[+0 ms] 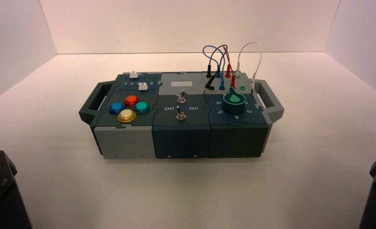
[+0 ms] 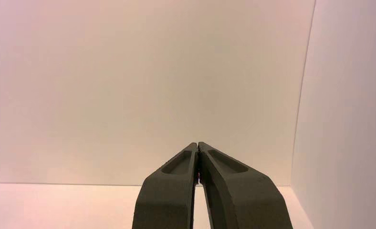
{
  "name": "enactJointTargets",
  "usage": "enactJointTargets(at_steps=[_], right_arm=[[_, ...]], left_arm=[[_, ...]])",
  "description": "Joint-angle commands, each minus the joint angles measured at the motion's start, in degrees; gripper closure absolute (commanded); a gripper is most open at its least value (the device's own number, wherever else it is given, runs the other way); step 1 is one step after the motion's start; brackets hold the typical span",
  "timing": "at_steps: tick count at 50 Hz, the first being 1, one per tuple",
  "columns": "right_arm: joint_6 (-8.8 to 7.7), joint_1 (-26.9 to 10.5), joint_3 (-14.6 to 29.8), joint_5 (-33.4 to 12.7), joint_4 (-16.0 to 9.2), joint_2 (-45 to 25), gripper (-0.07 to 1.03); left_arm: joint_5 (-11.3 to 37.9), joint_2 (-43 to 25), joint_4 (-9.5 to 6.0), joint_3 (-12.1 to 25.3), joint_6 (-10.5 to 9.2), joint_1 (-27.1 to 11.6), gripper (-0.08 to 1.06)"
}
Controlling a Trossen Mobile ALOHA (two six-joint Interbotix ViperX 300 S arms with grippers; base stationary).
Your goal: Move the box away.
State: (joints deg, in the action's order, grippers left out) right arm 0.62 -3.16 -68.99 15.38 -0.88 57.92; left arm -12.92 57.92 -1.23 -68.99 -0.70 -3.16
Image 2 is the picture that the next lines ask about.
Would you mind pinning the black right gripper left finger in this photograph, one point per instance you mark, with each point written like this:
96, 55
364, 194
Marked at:
169, 196

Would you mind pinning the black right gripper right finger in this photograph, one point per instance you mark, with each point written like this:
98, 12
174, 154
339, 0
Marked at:
241, 199

